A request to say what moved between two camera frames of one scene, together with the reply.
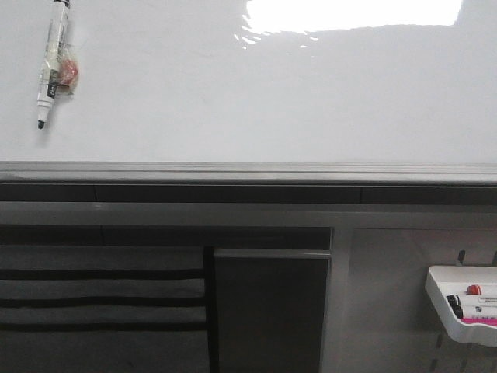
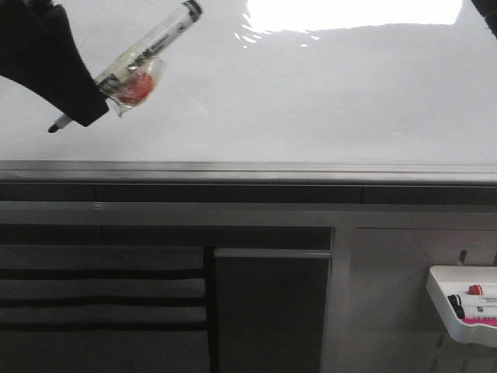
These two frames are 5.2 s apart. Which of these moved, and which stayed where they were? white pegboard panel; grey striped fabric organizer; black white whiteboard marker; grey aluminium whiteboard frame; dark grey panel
Moved: black white whiteboard marker
Stayed: grey aluminium whiteboard frame; grey striped fabric organizer; white pegboard panel; dark grey panel
